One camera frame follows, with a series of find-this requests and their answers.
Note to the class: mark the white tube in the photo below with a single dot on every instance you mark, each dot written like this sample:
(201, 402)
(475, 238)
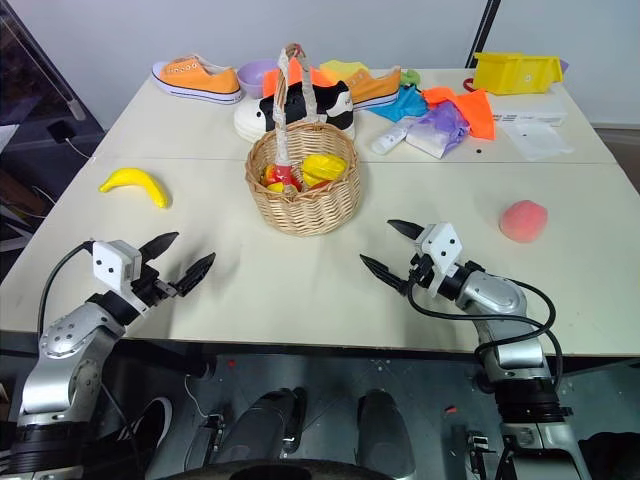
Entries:
(387, 140)

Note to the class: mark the yellow cloth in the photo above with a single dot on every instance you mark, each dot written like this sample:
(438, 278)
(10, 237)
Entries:
(342, 67)

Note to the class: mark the yellow banana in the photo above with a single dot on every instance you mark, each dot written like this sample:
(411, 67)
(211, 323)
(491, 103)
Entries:
(142, 184)

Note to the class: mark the black metal pole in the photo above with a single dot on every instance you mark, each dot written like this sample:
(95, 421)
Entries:
(482, 30)

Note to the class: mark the grey slanted rod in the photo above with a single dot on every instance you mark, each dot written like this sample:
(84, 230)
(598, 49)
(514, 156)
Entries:
(50, 70)

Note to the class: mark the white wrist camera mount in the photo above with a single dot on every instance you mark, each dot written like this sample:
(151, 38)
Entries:
(111, 261)
(442, 250)

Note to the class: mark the pink peach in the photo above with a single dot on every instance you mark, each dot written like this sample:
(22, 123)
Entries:
(524, 221)

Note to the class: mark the yellow item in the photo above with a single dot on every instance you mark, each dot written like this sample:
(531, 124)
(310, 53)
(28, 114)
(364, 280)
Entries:
(322, 167)

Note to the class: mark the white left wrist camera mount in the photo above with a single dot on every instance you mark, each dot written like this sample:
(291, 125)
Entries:
(111, 261)

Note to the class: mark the clear plastic bag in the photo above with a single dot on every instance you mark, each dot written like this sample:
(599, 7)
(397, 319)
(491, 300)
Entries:
(540, 142)

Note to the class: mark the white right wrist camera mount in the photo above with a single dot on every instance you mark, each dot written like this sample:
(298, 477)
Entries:
(442, 250)

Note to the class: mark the black and white shoe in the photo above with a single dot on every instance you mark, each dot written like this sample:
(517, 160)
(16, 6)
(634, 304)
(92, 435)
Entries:
(320, 107)

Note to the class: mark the black sneaker with white stripes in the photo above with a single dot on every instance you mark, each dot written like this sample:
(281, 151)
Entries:
(150, 425)

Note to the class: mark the purple white cloth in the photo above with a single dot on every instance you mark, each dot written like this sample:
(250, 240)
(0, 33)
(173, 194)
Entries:
(442, 127)

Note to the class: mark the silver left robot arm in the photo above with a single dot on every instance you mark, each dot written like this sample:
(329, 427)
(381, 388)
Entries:
(65, 345)

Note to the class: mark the blue cloth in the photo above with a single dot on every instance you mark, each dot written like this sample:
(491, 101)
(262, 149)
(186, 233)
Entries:
(402, 106)

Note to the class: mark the yellow storage bin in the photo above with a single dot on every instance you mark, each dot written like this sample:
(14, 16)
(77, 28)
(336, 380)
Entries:
(515, 75)

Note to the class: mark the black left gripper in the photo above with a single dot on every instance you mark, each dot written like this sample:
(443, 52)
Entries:
(150, 289)

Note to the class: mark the green cloth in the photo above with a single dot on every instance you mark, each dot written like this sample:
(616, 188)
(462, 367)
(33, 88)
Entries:
(411, 77)

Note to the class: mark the large orange cloth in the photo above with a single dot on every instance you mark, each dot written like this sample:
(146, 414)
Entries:
(477, 112)

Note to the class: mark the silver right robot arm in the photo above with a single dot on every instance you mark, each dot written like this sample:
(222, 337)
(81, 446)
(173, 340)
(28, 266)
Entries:
(505, 310)

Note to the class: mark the red object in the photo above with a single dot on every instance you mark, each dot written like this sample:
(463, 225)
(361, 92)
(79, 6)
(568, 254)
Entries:
(320, 185)

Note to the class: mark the dark rounded shape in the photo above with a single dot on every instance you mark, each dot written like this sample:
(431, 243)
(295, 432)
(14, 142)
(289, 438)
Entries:
(265, 425)

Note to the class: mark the orange canvas shoe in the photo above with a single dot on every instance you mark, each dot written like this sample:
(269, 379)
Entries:
(375, 87)
(200, 80)

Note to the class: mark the flat white box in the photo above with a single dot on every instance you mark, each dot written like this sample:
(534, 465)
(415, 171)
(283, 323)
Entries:
(530, 116)

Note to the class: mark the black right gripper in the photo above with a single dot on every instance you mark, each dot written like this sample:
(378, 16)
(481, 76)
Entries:
(423, 274)

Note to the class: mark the small orange cloth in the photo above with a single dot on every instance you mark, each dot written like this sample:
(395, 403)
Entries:
(295, 80)

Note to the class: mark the purple bowl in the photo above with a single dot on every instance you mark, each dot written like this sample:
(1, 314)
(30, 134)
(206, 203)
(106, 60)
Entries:
(252, 75)

